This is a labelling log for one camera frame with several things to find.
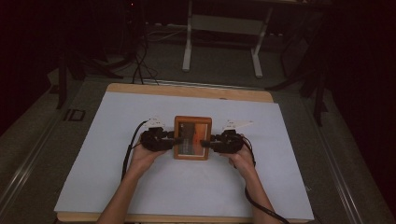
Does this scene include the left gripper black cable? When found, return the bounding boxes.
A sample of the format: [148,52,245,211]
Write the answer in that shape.
[120,119,150,182]

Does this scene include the black floor cables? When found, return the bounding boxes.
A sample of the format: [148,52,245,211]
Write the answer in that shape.
[132,29,161,86]

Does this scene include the black floor plate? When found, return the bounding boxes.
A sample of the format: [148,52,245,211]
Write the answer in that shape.
[63,108,87,122]

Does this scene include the wooden picture frame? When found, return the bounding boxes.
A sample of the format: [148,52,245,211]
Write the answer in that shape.
[173,115,213,161]

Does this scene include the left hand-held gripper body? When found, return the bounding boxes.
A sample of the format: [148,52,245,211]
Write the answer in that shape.
[139,117,171,153]

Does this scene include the white metal desk frame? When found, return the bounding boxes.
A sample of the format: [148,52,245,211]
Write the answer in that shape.
[181,0,276,79]

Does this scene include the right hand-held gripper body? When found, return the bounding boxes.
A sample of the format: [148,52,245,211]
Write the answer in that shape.
[213,119,254,154]

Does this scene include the black metal stand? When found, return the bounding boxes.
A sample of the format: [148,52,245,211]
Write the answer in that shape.
[265,12,332,127]
[55,43,125,110]

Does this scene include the white table board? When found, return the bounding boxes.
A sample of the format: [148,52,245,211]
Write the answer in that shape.
[53,91,315,221]

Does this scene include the person's right hand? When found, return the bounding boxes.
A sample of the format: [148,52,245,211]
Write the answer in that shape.
[221,144,256,175]

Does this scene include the person's left hand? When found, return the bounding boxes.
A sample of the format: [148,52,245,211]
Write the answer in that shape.
[128,144,168,175]

